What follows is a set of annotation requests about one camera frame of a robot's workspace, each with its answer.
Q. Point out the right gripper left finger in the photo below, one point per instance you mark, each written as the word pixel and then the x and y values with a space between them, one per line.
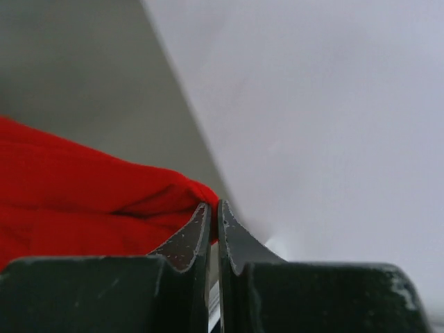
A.
pixel 164 291

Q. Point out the red t shirt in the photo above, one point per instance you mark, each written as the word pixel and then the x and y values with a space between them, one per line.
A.
pixel 60 198

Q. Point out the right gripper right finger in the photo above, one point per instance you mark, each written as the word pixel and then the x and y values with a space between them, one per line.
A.
pixel 261 292

